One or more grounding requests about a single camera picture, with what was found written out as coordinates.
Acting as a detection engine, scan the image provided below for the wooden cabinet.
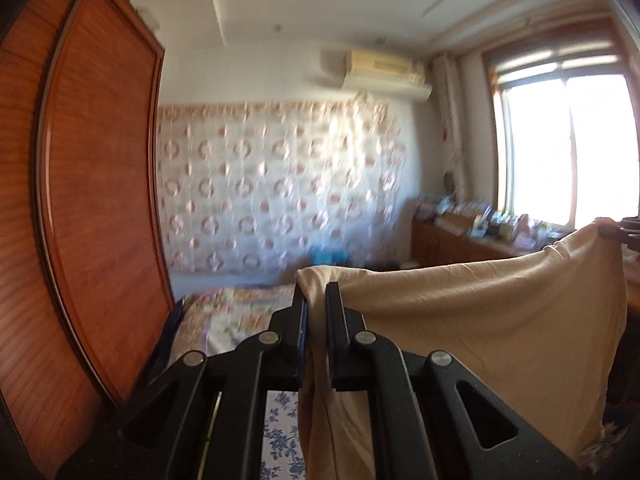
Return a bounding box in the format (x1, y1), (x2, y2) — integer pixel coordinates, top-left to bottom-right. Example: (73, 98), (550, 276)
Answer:
(410, 222), (640, 311)

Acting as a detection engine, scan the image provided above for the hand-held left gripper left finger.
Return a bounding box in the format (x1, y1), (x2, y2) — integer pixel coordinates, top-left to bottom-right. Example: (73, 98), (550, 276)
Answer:
(55, 285), (308, 480)

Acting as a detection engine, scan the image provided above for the wooden louvred wardrobe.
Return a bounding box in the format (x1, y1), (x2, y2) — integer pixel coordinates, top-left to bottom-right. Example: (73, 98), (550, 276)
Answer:
(0, 0), (176, 480)

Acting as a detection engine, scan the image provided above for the circle-patterned sheer curtain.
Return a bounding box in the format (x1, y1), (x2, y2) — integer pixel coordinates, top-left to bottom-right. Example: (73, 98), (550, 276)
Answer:
(157, 100), (406, 276)

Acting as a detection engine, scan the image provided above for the open cardboard box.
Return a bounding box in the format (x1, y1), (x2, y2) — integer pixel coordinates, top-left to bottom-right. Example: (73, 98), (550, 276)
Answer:
(435, 211), (481, 237)

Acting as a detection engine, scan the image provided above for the brown box with blue cloth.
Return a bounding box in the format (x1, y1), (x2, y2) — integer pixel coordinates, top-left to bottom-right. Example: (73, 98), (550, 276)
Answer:
(310, 247), (351, 267)

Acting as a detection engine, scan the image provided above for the wall air conditioner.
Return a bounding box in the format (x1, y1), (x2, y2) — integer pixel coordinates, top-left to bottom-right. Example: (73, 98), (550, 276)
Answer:
(345, 50), (426, 84)

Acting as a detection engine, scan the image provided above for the pink plastic container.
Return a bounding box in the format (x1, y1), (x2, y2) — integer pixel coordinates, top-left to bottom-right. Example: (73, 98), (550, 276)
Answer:
(516, 214), (534, 249)

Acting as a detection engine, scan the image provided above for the blue floral mattress cover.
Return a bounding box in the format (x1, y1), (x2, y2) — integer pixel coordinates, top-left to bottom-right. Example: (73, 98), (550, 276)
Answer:
(257, 390), (306, 480)

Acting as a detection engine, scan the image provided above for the pink floral quilt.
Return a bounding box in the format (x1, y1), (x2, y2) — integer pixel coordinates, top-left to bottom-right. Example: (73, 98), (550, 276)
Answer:
(172, 282), (298, 356)

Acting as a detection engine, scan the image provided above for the patterned window curtain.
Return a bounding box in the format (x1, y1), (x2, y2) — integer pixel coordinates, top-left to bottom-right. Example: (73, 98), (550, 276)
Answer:
(432, 52), (471, 201)

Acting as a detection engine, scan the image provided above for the yellow flowered blanket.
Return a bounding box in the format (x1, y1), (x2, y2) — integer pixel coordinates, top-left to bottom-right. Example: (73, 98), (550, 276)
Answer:
(575, 420), (632, 477)

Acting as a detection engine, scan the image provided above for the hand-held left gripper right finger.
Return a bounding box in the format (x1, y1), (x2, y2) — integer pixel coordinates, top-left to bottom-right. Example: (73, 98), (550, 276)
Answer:
(325, 282), (591, 480)

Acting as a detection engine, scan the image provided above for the beige printed t-shirt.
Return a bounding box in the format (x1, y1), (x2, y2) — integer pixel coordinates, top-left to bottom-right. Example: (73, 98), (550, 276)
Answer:
(295, 217), (628, 480)

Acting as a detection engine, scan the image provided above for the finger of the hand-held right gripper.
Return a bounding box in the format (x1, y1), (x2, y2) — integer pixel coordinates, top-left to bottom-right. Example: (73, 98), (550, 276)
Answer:
(598, 216), (640, 244)

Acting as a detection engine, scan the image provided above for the pile of printed packets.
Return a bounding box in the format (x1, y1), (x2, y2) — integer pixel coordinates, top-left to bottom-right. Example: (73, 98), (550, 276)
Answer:
(415, 195), (451, 222)

